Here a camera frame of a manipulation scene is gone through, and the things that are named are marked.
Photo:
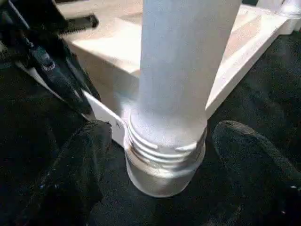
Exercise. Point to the white plastic table top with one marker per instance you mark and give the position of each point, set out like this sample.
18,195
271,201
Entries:
113,47

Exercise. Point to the black work mat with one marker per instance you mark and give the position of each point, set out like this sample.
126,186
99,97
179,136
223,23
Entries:
270,106

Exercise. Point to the white plastic table leg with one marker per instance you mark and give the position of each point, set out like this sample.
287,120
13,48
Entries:
183,70
291,5

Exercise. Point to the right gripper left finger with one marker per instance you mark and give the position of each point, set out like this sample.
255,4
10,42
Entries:
70,179

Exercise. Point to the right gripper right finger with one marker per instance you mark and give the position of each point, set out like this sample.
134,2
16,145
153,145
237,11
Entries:
258,179

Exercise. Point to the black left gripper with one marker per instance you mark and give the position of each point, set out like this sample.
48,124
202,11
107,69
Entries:
35,28

